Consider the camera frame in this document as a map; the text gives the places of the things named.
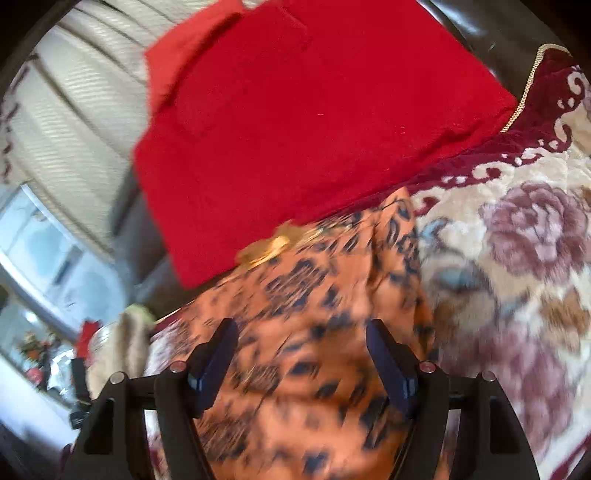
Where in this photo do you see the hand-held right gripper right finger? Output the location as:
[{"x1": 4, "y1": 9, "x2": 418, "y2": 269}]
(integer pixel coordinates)
[{"x1": 365, "y1": 318, "x2": 539, "y2": 480}]

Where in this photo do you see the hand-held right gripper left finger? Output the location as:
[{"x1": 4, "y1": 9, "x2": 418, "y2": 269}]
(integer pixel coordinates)
[{"x1": 69, "y1": 318, "x2": 241, "y2": 480}]

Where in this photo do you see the orange floral garment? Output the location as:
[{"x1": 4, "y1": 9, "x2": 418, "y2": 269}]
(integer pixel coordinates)
[{"x1": 147, "y1": 185, "x2": 455, "y2": 480}]

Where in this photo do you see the cream quilted cloth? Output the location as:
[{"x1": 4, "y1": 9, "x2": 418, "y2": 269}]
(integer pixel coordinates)
[{"x1": 85, "y1": 305, "x2": 158, "y2": 398}]

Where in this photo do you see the small red object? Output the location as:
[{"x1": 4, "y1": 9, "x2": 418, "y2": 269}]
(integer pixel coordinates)
[{"x1": 75, "y1": 320, "x2": 100, "y2": 360}]

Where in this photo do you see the floral cream maroon blanket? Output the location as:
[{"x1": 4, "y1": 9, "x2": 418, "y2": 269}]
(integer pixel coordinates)
[{"x1": 143, "y1": 44, "x2": 591, "y2": 480}]

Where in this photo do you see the red folded garment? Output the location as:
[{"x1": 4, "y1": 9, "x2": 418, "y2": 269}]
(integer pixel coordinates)
[{"x1": 133, "y1": 0, "x2": 518, "y2": 291}]

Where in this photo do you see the beige perforated seat cover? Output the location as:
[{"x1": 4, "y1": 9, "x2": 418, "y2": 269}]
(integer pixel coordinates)
[{"x1": 0, "y1": 0, "x2": 185, "y2": 259}]

